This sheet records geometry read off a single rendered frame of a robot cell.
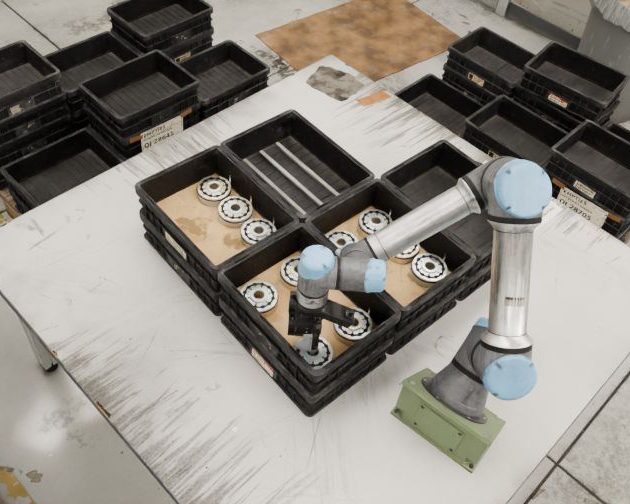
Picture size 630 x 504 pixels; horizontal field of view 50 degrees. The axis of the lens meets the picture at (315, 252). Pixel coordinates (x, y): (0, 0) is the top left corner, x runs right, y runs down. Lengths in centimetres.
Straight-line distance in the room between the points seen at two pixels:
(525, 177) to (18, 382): 201
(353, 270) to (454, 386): 43
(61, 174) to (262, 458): 171
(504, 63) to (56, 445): 271
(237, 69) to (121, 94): 61
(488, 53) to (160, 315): 239
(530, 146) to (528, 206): 176
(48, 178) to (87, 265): 98
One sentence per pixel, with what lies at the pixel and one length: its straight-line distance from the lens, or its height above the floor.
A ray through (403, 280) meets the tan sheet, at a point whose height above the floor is 83.
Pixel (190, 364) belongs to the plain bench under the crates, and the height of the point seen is 70.
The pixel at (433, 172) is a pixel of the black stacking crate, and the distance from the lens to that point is 226.
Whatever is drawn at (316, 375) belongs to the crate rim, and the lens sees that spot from 161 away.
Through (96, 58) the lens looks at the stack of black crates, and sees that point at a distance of 348.
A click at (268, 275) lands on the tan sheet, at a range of 189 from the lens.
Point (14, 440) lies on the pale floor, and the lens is 268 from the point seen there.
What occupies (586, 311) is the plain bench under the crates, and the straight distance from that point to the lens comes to 223.
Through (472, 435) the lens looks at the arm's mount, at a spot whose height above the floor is 86.
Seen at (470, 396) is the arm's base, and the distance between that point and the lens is 174.
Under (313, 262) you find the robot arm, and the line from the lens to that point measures 144.
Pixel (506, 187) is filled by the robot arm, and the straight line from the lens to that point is 146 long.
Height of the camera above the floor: 233
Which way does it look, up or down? 50 degrees down
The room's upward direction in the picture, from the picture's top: 7 degrees clockwise
